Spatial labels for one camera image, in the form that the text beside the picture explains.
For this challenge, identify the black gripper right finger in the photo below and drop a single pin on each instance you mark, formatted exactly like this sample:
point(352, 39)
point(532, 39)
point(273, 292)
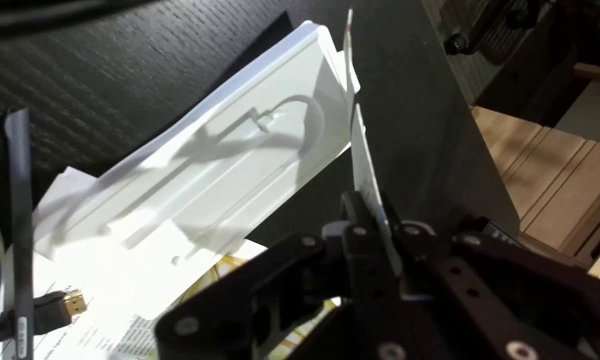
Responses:
point(500, 300)

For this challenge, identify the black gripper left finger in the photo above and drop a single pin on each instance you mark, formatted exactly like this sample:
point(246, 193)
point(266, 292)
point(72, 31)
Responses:
point(293, 300)

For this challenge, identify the white printed paper sheets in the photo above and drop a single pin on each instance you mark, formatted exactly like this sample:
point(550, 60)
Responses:
point(101, 332)

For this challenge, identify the long black pen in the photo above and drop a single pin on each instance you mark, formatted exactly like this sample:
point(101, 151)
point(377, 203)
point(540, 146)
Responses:
point(21, 201)

